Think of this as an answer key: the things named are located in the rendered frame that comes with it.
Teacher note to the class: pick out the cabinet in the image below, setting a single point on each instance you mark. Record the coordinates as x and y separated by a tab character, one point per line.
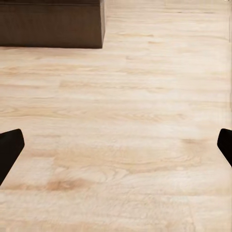
52	23

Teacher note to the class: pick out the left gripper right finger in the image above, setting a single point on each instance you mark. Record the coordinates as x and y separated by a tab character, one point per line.
224	143

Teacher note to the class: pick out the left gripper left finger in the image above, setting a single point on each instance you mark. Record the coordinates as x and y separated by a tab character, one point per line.
11	145

